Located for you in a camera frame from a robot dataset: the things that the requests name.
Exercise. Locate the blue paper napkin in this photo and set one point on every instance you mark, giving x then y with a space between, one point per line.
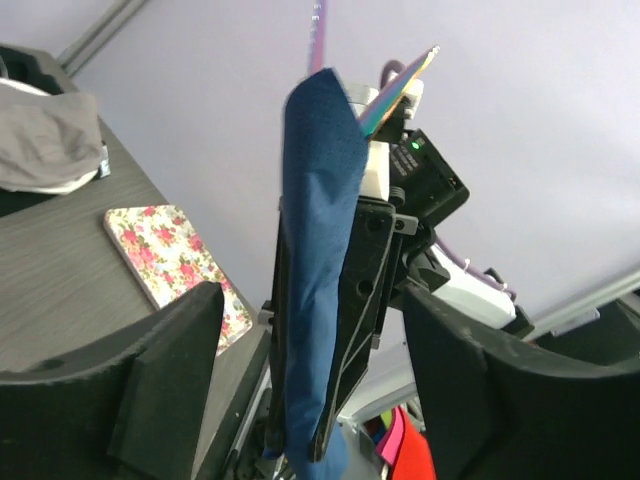
324 158

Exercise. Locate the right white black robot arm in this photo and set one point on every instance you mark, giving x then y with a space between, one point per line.
482 295

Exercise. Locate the iridescent knife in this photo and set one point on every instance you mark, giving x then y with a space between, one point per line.
382 106

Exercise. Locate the floral rectangular tray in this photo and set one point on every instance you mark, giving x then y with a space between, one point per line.
168 257

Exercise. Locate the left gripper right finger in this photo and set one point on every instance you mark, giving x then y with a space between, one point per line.
496 407

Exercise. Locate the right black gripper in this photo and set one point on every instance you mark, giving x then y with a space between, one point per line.
425 191

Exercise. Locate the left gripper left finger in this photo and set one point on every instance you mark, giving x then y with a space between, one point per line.
127 406

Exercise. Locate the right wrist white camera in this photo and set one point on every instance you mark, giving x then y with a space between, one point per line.
376 180

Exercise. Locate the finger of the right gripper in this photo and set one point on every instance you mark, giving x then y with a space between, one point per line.
275 430

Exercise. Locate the white folded cloth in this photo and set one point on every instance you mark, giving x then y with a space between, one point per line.
50 185

